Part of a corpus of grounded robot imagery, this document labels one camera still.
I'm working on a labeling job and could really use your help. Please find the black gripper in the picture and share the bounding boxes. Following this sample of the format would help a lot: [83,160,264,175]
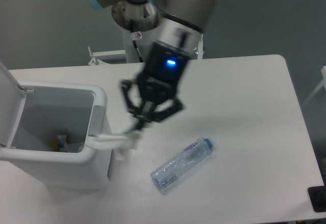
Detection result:
[120,42,190,132]

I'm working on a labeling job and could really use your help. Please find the clear plastic water bottle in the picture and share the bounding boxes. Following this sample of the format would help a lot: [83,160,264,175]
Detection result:
[150,137,215,190]

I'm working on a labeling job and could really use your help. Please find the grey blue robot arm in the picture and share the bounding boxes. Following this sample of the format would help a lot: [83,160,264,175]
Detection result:
[89,0,219,131]

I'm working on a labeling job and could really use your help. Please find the trash inside can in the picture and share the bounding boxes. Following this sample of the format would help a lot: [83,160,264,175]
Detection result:
[50,134,85,153]

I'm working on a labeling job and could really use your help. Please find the white trash can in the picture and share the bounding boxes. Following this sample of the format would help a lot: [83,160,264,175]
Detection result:
[1,81,111,189]

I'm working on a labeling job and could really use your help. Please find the white trash can lid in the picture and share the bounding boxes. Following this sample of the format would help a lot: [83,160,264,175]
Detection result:
[1,64,26,147]

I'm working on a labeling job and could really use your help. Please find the white furniture leg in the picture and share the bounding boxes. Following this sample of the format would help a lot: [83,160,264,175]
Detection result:
[301,66,325,108]

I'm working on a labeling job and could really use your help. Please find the black device at table edge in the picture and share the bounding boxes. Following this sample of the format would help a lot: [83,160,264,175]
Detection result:
[308,185,325,213]

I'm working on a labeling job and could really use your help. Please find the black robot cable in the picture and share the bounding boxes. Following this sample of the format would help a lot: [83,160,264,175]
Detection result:
[129,19,145,63]

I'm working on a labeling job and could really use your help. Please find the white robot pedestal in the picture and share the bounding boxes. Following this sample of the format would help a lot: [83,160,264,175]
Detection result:
[88,1,202,66]

